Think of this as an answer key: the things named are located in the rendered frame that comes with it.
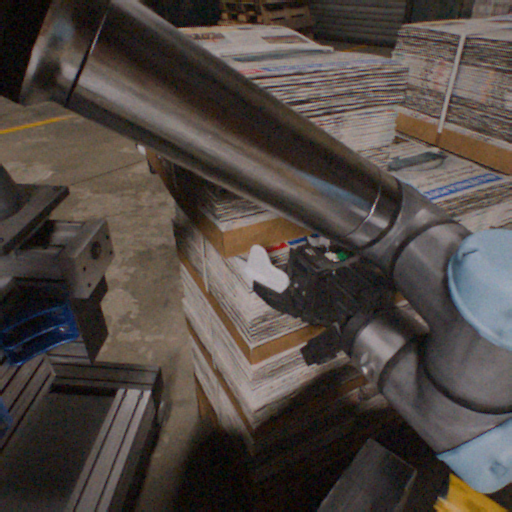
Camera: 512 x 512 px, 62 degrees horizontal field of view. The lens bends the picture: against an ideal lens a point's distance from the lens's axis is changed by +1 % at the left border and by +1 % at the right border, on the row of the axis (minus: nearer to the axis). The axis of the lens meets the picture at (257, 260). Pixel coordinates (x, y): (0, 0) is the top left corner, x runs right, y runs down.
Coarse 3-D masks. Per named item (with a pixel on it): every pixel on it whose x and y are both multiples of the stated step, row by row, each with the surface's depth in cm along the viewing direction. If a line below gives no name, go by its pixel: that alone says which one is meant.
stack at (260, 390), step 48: (432, 144) 99; (432, 192) 78; (480, 192) 80; (192, 240) 85; (192, 288) 95; (240, 288) 67; (288, 288) 67; (240, 384) 83; (288, 384) 81; (336, 384) 91; (240, 432) 95; (288, 432) 93; (336, 432) 104; (384, 432) 118; (288, 480) 106
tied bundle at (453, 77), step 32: (416, 32) 93; (448, 32) 87; (480, 32) 85; (416, 64) 95; (448, 64) 88; (480, 64) 82; (416, 96) 97; (448, 96) 89; (480, 96) 84; (448, 128) 92; (480, 128) 86
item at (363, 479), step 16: (368, 448) 40; (384, 448) 40; (352, 464) 39; (368, 464) 39; (384, 464) 39; (400, 464) 39; (352, 480) 38; (368, 480) 38; (384, 480) 38; (400, 480) 38; (336, 496) 36; (352, 496) 36; (368, 496) 36; (384, 496) 36; (400, 496) 36
